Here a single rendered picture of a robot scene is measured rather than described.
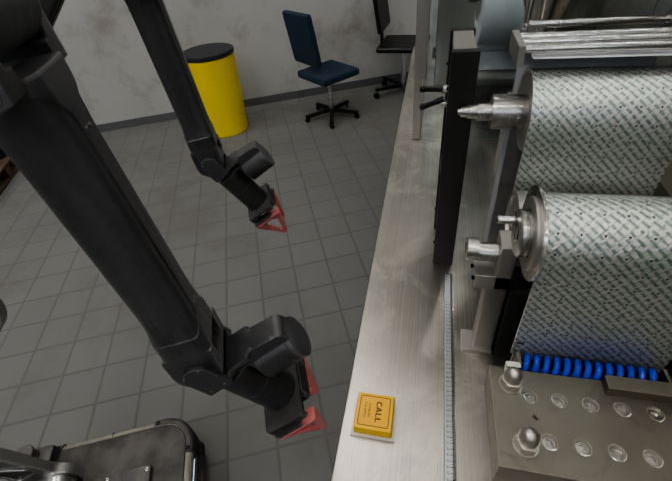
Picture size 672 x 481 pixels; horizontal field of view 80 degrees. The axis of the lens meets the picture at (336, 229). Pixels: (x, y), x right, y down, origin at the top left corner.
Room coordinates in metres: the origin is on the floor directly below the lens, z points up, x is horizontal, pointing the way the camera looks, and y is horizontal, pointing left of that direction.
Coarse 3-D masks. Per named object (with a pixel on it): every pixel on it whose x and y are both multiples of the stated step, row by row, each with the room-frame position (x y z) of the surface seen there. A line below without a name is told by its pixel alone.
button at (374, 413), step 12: (360, 396) 0.39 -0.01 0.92; (372, 396) 0.38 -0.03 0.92; (384, 396) 0.38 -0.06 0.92; (360, 408) 0.36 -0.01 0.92; (372, 408) 0.36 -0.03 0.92; (384, 408) 0.36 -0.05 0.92; (360, 420) 0.34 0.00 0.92; (372, 420) 0.34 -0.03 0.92; (384, 420) 0.34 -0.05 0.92; (360, 432) 0.33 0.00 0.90; (372, 432) 0.32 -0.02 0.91; (384, 432) 0.32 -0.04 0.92
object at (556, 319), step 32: (544, 288) 0.38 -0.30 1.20; (576, 288) 0.37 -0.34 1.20; (544, 320) 0.37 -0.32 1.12; (576, 320) 0.36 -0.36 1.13; (608, 320) 0.35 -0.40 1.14; (640, 320) 0.34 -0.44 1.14; (512, 352) 0.38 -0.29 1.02; (544, 352) 0.37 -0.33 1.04; (576, 352) 0.36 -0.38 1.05; (608, 352) 0.34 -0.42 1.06; (640, 352) 0.33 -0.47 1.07
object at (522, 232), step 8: (520, 208) 0.47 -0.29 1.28; (520, 216) 0.45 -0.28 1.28; (528, 216) 0.44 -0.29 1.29; (520, 224) 0.44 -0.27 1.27; (528, 224) 0.43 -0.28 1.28; (512, 232) 0.47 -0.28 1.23; (520, 232) 0.43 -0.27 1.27; (528, 232) 0.42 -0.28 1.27; (512, 240) 0.46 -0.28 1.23; (520, 240) 0.42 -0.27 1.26; (528, 240) 0.42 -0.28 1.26; (512, 248) 0.45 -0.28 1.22; (520, 248) 0.42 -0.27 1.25; (528, 248) 0.41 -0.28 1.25; (520, 256) 0.42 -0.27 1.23
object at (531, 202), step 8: (528, 200) 0.48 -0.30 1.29; (536, 200) 0.45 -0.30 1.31; (528, 208) 0.47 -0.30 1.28; (536, 208) 0.44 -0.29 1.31; (536, 216) 0.43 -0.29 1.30; (536, 224) 0.42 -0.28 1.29; (536, 232) 0.41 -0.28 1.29; (536, 240) 0.40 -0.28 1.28; (536, 248) 0.39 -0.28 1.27; (528, 256) 0.41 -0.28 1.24; (536, 256) 0.39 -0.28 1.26; (528, 264) 0.40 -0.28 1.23
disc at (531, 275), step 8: (528, 192) 0.51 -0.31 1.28; (536, 192) 0.47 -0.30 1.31; (544, 192) 0.45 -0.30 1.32; (544, 200) 0.43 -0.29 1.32; (544, 208) 0.42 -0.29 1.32; (544, 216) 0.41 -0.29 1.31; (544, 224) 0.40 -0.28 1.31; (544, 232) 0.39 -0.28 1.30; (544, 240) 0.39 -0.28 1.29; (544, 248) 0.38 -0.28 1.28; (544, 256) 0.38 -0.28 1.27; (520, 264) 0.45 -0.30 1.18; (536, 264) 0.39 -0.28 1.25; (528, 272) 0.40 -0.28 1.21; (536, 272) 0.38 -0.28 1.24; (528, 280) 0.40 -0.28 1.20
